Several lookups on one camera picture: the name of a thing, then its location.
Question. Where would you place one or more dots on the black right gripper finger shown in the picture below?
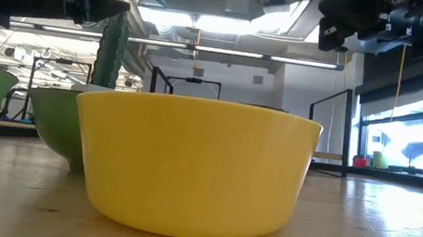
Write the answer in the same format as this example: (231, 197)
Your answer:
(352, 9)
(334, 39)

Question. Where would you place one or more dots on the yellow plastic mini bowl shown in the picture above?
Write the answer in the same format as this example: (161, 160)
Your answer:
(195, 167)

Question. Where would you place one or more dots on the green cactus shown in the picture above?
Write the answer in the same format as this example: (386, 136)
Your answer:
(110, 58)

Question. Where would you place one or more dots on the grey ceiling box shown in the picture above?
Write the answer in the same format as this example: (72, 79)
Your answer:
(238, 2)

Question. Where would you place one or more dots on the long ceiling light bar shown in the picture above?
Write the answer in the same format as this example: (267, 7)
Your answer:
(222, 51)

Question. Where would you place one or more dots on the grey hanging outlet box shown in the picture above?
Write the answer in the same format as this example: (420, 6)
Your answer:
(198, 72)

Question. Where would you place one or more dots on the yellow-green container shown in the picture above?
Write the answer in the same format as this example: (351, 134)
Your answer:
(379, 160)

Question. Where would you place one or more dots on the red container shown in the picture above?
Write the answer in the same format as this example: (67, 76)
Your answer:
(360, 162)

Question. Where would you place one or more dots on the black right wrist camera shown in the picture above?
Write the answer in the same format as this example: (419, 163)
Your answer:
(409, 3)

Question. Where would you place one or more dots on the rectangular shiny metal duct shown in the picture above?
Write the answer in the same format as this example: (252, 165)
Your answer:
(283, 16)

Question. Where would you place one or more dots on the black background metal frame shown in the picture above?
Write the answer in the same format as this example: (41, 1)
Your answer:
(63, 61)

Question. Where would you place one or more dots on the grey wall vent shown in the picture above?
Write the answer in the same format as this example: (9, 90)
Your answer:
(258, 80)

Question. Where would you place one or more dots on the black background gantry frame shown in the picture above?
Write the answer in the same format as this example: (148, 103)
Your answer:
(193, 80)

